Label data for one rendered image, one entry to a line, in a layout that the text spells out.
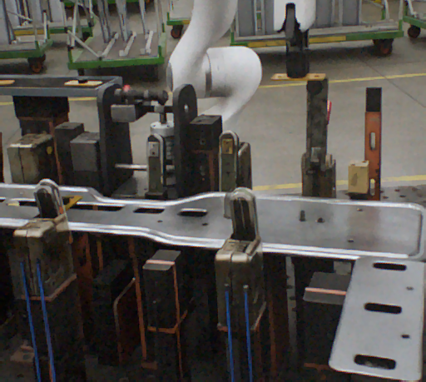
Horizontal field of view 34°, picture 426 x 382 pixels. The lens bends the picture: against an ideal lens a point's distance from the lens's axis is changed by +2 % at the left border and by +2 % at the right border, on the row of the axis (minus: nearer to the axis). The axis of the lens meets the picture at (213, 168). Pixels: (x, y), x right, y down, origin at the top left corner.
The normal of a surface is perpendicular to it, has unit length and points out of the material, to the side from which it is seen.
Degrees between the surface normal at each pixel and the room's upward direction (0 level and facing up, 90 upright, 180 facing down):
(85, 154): 90
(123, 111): 90
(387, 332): 0
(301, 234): 0
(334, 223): 0
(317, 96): 81
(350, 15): 85
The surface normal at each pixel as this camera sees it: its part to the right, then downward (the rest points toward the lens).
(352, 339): -0.07, -0.94
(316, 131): -0.31, 0.18
